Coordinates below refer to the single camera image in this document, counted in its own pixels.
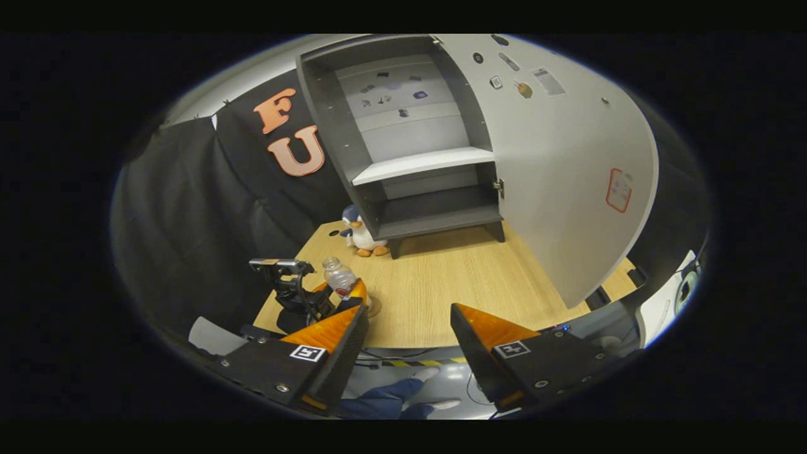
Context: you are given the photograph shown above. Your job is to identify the penguin plush toy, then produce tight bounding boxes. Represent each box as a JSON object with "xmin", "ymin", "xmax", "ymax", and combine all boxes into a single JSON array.
[{"xmin": 339, "ymin": 204, "xmax": 392, "ymax": 258}]

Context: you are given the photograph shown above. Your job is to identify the white cabinet shelf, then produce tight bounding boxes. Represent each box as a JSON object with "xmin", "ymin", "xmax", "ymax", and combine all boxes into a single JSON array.
[{"xmin": 351, "ymin": 146, "xmax": 496, "ymax": 187}]

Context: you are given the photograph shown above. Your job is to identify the yellow black striped tape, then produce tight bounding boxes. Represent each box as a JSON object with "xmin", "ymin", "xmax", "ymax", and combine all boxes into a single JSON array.
[{"xmin": 378, "ymin": 358, "xmax": 468, "ymax": 368}]

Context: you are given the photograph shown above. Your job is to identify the clear plastic bottle red label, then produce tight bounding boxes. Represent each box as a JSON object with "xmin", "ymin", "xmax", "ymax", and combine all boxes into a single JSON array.
[{"xmin": 322, "ymin": 256, "xmax": 358, "ymax": 298}]

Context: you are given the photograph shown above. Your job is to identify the white round device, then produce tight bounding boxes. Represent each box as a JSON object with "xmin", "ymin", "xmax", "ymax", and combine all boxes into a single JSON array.
[{"xmin": 636, "ymin": 251, "xmax": 702, "ymax": 349}]

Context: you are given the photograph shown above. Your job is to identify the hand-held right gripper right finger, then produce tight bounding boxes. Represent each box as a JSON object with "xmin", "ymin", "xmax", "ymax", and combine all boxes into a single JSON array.
[{"xmin": 450, "ymin": 303, "xmax": 622, "ymax": 410}]

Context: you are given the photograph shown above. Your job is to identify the white cabinet door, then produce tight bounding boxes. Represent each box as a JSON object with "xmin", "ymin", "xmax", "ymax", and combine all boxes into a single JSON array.
[{"xmin": 435, "ymin": 33, "xmax": 660, "ymax": 310}]

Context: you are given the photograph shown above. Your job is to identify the person's blue trousers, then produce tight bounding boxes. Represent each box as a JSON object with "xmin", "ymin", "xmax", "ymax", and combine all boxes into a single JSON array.
[{"xmin": 337, "ymin": 377, "xmax": 437, "ymax": 420}]

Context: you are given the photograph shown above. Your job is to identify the black backdrop cloth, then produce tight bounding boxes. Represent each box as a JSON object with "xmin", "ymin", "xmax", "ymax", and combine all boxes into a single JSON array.
[{"xmin": 112, "ymin": 68, "xmax": 712, "ymax": 341}]

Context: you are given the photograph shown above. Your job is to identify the grey cabinet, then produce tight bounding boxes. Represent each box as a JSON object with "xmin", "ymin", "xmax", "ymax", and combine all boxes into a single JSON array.
[{"xmin": 296, "ymin": 35, "xmax": 506, "ymax": 260}]

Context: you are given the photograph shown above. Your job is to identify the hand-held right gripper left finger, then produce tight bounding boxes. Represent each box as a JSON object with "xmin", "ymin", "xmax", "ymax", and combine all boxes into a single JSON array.
[{"xmin": 211, "ymin": 305, "xmax": 369, "ymax": 414}]

